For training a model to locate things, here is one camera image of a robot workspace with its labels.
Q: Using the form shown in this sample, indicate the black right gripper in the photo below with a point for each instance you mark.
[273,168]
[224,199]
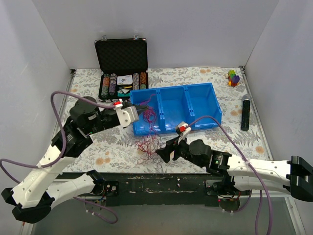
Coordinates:
[175,149]

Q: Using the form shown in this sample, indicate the black handheld microphone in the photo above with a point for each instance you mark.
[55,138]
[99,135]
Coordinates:
[246,100]

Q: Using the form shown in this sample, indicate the blue three-compartment plastic bin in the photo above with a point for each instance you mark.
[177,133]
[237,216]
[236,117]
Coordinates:
[173,105]

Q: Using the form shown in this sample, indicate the black metal base rail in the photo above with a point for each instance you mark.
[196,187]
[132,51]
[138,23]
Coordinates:
[125,189]

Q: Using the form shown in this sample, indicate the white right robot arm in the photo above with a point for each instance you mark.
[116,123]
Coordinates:
[294,177]

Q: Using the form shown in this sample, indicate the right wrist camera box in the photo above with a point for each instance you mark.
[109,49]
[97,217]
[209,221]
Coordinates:
[182,130]

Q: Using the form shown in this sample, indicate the floral patterned table mat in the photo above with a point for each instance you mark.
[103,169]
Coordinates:
[115,150]

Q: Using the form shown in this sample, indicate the colourful toy block train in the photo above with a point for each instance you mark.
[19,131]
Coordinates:
[233,78]

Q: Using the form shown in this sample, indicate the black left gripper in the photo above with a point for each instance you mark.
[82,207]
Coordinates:
[113,117]

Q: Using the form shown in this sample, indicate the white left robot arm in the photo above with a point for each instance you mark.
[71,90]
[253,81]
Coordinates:
[35,196]

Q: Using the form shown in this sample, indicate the black poker chip case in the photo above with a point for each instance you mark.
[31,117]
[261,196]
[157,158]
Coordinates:
[124,67]

